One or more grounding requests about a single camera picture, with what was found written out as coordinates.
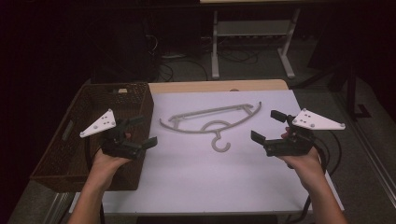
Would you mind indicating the metal floor rail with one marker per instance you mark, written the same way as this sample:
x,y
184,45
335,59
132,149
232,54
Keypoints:
x,y
370,155
57,208

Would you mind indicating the person's right hand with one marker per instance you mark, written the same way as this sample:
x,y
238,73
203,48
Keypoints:
x,y
303,166

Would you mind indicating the white metal desk frame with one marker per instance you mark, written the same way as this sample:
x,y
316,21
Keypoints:
x,y
252,28

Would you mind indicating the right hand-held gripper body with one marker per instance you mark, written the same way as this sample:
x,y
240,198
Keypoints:
x,y
291,143

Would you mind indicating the person's left hand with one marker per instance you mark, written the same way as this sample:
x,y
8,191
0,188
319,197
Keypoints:
x,y
104,163

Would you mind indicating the white table mat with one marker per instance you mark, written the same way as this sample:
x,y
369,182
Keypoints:
x,y
202,180

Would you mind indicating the brown woven basket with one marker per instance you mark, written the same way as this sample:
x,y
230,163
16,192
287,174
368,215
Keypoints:
x,y
71,161

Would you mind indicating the grey plastic clothes hanger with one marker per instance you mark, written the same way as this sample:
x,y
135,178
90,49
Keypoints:
x,y
218,124

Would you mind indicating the black metal stand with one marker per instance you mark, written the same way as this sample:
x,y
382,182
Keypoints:
x,y
351,93

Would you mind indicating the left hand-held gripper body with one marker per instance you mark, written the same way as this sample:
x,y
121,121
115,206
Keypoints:
x,y
120,146

